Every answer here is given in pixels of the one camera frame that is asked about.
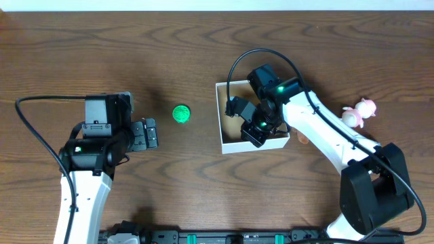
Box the brown plush bear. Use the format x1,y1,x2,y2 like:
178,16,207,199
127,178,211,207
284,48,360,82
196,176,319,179
292,127,310,144

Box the green round toy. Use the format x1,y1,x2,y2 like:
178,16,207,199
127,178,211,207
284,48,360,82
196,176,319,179
172,104,191,123

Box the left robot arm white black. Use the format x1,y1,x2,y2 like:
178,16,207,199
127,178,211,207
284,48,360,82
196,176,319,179
54,119,158,243

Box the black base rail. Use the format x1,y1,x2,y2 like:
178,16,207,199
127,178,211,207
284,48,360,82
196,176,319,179
97,221,331,244

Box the white cardboard box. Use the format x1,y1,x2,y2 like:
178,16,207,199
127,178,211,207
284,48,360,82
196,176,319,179
215,80,290,155

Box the pink white duck toy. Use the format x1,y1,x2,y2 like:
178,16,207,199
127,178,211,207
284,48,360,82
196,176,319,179
341,98,377,128

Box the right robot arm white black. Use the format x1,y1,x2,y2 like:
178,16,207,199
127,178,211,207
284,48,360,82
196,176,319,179
231,75,420,243

